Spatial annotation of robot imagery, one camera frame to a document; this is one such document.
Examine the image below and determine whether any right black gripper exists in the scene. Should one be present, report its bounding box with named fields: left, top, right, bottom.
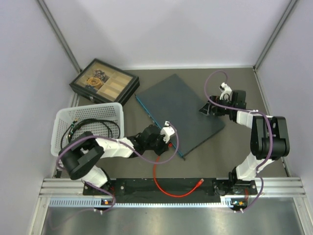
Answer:
left=198, top=96, right=234, bottom=117

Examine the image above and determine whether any red cable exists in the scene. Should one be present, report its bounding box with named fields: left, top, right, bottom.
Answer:
left=153, top=143, right=205, bottom=197

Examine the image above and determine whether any dark blue network switch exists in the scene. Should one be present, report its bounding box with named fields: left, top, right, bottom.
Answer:
left=135, top=74, right=225, bottom=158

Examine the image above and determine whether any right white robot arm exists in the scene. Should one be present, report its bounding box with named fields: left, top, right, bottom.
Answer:
left=199, top=90, right=290, bottom=194

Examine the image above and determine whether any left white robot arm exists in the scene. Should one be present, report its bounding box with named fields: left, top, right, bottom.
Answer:
left=57, top=122, right=175, bottom=194

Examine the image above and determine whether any white perforated plastic basket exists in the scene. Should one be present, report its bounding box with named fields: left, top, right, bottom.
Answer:
left=50, top=102, right=124, bottom=157

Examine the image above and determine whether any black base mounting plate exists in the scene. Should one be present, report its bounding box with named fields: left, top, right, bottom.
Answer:
left=83, top=178, right=258, bottom=203

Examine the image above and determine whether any black compartment jewelry box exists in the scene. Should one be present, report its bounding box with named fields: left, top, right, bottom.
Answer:
left=69, top=58, right=140, bottom=105

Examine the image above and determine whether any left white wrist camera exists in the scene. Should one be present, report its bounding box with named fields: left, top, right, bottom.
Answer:
left=160, top=121, right=176, bottom=143

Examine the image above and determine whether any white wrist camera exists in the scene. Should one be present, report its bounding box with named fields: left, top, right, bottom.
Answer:
left=160, top=121, right=176, bottom=143
left=219, top=82, right=232, bottom=100

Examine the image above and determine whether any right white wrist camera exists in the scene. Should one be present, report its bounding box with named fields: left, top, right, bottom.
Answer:
left=219, top=82, right=232, bottom=100

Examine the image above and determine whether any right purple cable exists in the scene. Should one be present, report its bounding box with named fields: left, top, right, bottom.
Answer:
left=204, top=70, right=274, bottom=213

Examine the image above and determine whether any black cable in basket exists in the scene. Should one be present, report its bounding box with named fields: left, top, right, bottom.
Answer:
left=61, top=118, right=122, bottom=147

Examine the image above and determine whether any white slotted cable duct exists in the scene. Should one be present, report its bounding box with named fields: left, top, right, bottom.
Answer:
left=49, top=198, right=233, bottom=208

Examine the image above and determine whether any aluminium frame rail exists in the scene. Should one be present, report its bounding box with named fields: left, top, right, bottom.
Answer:
left=39, top=177, right=306, bottom=200

